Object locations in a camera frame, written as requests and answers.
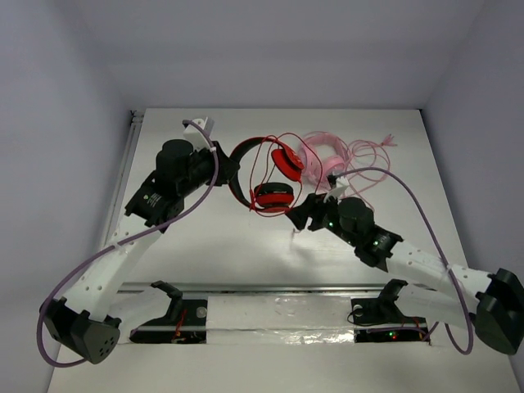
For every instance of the pink headphones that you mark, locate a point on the pink headphones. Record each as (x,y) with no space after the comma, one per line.
(322,153)

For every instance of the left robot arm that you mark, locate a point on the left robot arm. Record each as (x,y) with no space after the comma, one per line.
(86,318)

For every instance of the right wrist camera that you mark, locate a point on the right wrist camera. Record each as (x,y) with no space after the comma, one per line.
(338,187)

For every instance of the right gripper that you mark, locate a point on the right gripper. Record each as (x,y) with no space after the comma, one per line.
(313,205)

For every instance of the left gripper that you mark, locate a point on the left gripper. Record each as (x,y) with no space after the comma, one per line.
(221,164)

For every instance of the red black headphones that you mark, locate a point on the red black headphones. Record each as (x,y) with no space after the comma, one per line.
(268,197)

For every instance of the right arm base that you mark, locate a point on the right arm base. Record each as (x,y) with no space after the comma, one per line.
(379,320)

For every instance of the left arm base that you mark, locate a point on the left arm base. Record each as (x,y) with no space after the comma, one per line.
(183,322)

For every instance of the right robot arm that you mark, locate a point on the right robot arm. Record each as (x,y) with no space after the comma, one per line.
(423,286)

